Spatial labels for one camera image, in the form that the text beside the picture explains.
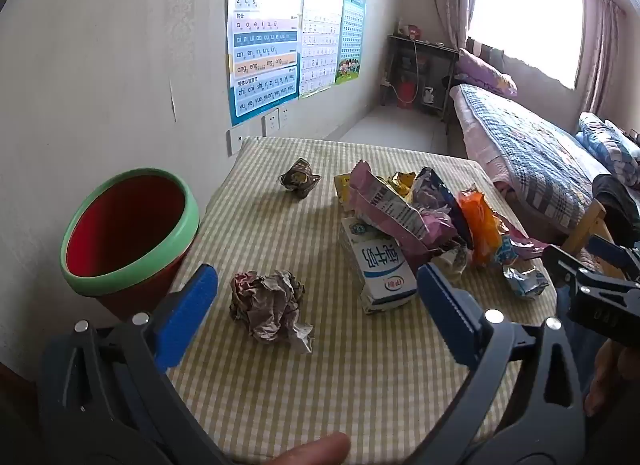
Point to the bed with plaid quilt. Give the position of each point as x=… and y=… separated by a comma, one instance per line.
x=530, y=155

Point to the pink snack bag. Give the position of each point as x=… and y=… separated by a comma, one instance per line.
x=395, y=215

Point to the purple pillow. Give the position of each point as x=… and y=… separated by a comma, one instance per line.
x=482, y=70

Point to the red bucket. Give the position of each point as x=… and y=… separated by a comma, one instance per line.
x=405, y=93

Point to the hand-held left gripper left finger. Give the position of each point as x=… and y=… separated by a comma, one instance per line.
x=192, y=315

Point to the red bin with green rim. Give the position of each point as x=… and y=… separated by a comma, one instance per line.
x=130, y=225

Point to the person's left hand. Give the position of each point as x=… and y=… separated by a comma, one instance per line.
x=315, y=450

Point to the bright window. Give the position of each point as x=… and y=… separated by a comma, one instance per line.
x=530, y=15

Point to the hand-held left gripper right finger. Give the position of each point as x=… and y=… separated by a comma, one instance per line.
x=447, y=315

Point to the checkered cloth table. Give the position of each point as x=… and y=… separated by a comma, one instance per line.
x=350, y=370

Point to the folded blue patterned blanket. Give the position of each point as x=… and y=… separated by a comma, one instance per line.
x=607, y=145

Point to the pink purple wrapper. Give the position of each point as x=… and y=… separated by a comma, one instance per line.
x=520, y=245

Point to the orange snack wrapper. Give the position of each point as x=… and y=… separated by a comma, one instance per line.
x=477, y=225

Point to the grey paper ball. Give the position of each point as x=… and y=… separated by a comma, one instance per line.
x=270, y=305

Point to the gold foil wrapper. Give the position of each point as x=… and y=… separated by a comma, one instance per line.
x=402, y=182

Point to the white chart wall poster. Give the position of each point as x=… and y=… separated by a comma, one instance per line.
x=320, y=35

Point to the person's leg in jeans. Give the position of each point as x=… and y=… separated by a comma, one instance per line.
x=582, y=350

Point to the large blue wall poster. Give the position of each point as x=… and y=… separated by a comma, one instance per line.
x=260, y=45

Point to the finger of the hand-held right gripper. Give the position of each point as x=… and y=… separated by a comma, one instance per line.
x=607, y=247
x=567, y=260

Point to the white blue milk carton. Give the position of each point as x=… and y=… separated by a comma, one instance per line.
x=385, y=275

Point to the dark clothing pile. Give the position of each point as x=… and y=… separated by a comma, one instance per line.
x=617, y=205

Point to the pink bed sheet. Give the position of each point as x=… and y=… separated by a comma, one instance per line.
x=477, y=140

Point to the small green wall poster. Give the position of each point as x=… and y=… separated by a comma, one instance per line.
x=352, y=35

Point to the dark metal shelf rack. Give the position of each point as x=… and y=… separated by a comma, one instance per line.
x=422, y=70

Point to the person's right hand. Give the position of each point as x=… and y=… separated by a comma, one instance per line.
x=617, y=380

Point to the dark blue printed wrapper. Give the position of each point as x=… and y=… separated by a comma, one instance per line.
x=432, y=190

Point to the dark wrapper ball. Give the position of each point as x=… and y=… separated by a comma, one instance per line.
x=298, y=179

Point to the wooden chair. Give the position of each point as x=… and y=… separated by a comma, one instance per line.
x=590, y=230

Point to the blue silver foil wrapper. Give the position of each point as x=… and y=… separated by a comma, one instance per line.
x=525, y=281

